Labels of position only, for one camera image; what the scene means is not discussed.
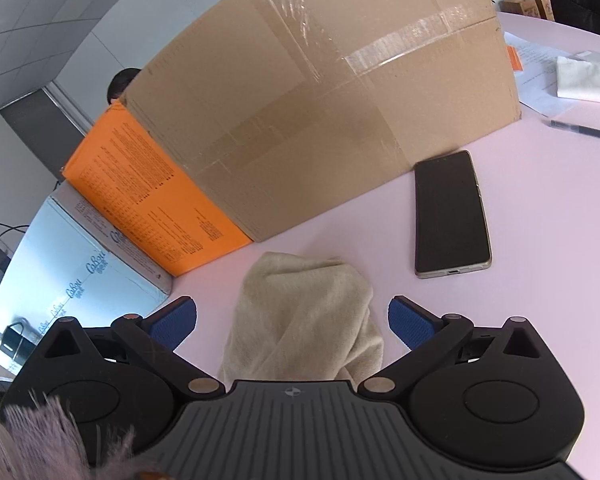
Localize furry sleeve cuff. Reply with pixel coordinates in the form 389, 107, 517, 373
0, 395, 136, 480

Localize black thermos bottle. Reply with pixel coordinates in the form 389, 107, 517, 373
0, 322, 41, 376

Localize large brown cardboard box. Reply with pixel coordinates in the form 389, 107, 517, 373
120, 0, 523, 243

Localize dark grey door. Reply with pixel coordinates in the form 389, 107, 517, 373
0, 86, 90, 188

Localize white folded cloth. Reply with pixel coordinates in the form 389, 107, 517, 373
555, 55, 600, 106

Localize black smartphone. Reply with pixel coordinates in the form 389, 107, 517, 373
413, 150, 493, 279

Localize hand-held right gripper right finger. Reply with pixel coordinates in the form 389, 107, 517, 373
357, 296, 561, 403

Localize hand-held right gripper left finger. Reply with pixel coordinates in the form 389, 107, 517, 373
12, 297, 226, 401

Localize beige cloth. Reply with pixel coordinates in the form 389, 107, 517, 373
219, 251, 385, 391

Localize black pen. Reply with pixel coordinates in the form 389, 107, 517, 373
549, 119, 600, 143

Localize orange printed box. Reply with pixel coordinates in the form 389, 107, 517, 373
61, 100, 255, 278

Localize light blue taped box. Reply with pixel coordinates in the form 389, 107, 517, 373
0, 195, 175, 361

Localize white paper sheets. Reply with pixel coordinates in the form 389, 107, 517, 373
502, 30, 581, 118

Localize black charger cable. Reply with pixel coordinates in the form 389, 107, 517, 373
0, 220, 31, 243

